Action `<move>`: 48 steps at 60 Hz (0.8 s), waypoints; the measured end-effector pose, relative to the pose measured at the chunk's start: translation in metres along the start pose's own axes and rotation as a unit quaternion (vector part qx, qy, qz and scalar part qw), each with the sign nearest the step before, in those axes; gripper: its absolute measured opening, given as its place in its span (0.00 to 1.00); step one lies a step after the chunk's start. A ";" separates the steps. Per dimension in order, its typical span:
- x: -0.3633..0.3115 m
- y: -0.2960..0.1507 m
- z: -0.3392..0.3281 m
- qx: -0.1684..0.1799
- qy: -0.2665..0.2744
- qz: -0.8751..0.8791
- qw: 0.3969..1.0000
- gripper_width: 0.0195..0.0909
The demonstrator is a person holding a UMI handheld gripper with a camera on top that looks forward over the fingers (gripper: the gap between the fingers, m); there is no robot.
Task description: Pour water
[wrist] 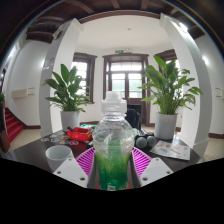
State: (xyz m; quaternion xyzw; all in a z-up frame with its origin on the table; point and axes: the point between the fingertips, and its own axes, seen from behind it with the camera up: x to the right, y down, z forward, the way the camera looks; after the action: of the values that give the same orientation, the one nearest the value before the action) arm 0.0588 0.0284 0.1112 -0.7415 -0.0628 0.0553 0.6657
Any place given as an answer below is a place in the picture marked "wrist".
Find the printed paper brochure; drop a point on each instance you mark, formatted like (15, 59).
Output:
(171, 150)

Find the black chair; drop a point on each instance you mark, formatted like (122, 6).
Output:
(135, 116)

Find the brown wooden glazed door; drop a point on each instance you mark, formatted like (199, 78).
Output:
(106, 80)

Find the white wall radiator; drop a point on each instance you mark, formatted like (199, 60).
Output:
(22, 92)
(220, 93)

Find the grey round headphones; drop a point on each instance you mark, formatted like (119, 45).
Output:
(141, 142)

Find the glowing wall lamp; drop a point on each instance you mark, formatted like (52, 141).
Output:
(205, 60)

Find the large potted plant, white pot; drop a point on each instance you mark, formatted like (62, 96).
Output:
(165, 125)

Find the clear bottle with green drink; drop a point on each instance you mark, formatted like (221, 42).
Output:
(113, 140)

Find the white cup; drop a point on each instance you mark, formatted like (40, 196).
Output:
(58, 156)

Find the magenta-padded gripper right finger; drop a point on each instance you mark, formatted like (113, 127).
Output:
(156, 170)

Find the brown framed window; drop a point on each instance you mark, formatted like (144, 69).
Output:
(170, 55)
(90, 80)

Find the red plastic box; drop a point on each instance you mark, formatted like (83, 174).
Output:
(79, 135)

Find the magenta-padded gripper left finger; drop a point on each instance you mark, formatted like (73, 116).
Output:
(70, 171)

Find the red carpeted staircase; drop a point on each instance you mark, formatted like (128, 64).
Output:
(13, 125)

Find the green exit sign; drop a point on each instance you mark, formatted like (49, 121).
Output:
(119, 51)

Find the small potted plant, white pot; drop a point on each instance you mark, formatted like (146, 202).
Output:
(70, 120)

